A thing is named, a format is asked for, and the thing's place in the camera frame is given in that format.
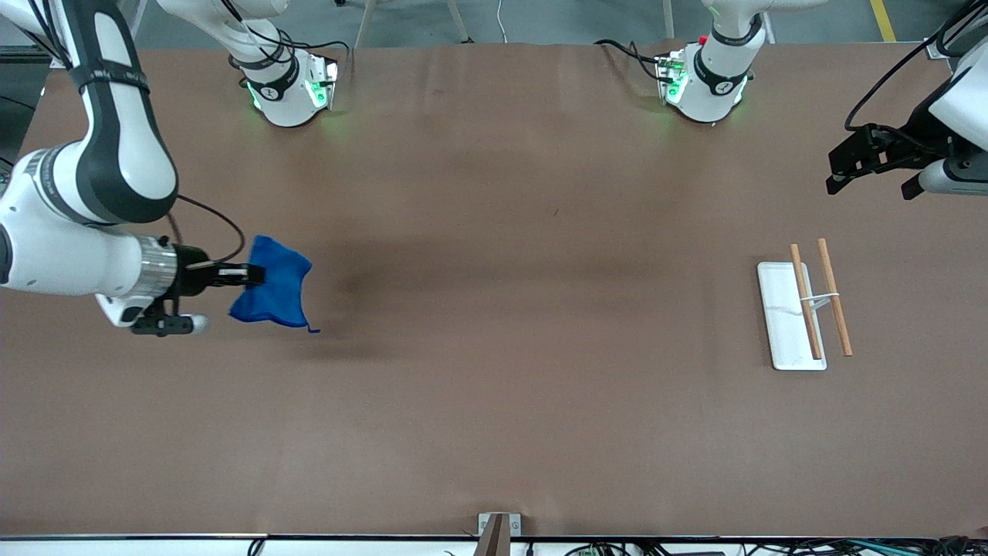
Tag aluminium frame profile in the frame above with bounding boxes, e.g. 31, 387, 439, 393
925, 0, 975, 62

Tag tangled cable bundle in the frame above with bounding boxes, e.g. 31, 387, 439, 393
563, 535, 988, 556

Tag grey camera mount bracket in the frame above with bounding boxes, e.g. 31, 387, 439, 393
475, 513, 523, 556

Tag black right base cable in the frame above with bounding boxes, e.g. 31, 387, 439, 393
220, 0, 353, 78

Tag black base cable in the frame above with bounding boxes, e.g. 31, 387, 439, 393
220, 0, 353, 78
594, 38, 666, 83

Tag metal base connector bracket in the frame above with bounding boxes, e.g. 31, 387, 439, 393
655, 53, 689, 106
307, 56, 341, 111

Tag blue microfibre towel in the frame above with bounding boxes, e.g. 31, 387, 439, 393
228, 235, 322, 335

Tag black left base cable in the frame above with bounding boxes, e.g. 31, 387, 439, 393
594, 38, 666, 83

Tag white towel rack wooden bars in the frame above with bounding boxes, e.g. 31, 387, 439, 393
756, 238, 854, 372

